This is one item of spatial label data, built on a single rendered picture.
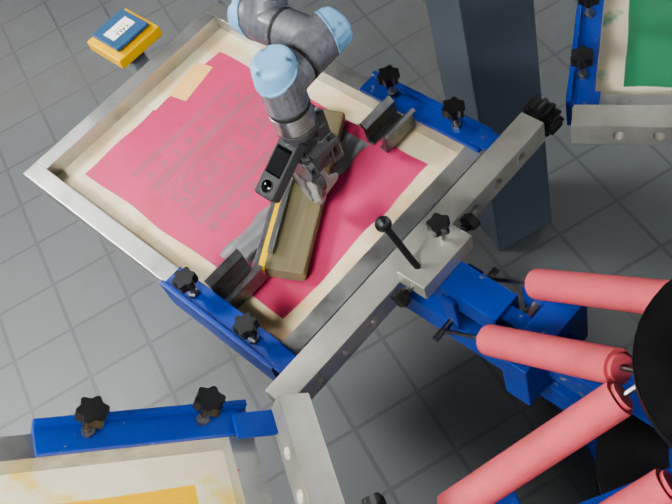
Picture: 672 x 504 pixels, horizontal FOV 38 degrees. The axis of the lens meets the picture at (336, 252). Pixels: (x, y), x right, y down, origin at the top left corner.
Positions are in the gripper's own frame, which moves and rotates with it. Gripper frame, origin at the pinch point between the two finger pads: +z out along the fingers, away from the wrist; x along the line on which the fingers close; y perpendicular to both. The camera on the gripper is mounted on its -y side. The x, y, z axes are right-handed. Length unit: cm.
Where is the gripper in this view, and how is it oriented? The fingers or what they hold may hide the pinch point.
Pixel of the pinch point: (315, 201)
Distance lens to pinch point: 179.8
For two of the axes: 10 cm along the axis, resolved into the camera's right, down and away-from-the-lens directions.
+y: 6.6, -6.9, 2.9
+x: -7.2, -4.7, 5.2
